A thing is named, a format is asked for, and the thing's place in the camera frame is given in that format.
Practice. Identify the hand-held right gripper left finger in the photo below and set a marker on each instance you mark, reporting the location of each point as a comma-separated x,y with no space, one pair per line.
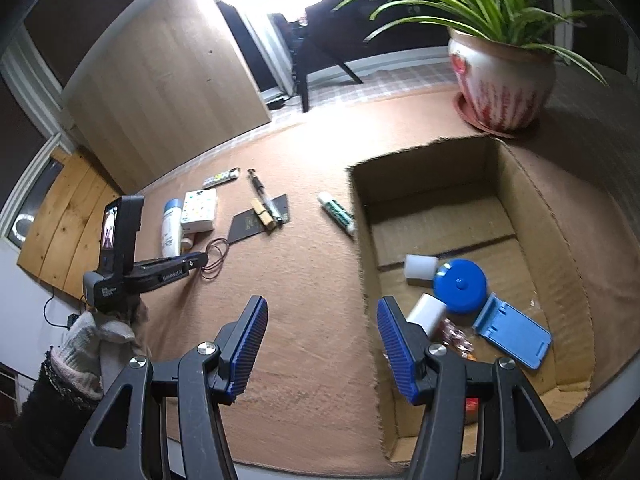
247,350

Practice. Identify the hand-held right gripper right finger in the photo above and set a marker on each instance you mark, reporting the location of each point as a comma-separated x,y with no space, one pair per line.
395,355

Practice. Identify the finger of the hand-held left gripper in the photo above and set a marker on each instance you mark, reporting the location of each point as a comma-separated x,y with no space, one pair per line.
170,270

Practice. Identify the white charger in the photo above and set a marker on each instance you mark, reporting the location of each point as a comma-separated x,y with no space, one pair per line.
425,312

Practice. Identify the small cartoon doll figure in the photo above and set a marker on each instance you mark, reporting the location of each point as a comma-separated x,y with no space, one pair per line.
455,337

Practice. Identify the white patterned tissue pack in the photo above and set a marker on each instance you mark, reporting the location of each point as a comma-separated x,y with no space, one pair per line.
199,210

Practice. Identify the black card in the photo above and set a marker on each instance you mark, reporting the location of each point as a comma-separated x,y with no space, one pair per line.
242,227

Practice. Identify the small white plastic cylinder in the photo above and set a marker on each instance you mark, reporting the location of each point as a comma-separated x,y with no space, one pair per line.
420,267

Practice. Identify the blue round tin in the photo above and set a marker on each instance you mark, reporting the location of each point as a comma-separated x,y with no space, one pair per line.
460,285

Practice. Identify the blue phone stand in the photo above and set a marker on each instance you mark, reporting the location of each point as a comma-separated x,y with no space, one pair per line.
515,335

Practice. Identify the green white glue stick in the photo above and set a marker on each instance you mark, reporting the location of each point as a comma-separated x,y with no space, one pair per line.
337,212

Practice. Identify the brown cardboard box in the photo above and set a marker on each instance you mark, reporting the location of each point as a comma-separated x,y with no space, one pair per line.
440,195

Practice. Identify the person's left forearm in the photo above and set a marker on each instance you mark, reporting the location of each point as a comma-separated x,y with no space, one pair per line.
50,410

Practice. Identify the person's left hand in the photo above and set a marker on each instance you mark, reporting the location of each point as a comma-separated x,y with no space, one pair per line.
85,345

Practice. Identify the small white bottle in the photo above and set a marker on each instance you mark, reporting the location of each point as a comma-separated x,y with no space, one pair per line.
187,244

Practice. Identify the white sunscreen bottle blue cap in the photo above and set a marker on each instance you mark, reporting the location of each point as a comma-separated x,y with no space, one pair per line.
171,230

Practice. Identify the pine plank panel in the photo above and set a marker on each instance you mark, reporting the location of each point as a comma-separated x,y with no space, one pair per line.
65,230

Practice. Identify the wooden clothespin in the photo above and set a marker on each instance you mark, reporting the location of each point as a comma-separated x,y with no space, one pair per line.
262,215

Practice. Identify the black clear pen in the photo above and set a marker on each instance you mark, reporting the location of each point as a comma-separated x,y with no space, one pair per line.
261,192

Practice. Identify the light wooden board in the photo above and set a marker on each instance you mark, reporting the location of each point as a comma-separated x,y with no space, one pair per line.
165,95

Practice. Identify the red pot saucer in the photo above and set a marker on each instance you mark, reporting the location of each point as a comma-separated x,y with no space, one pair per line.
462,112

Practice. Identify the grey plaid mat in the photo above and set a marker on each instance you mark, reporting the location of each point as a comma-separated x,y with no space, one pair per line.
400,72

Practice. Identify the green spider plant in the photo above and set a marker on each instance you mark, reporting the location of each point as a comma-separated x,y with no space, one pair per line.
495,5

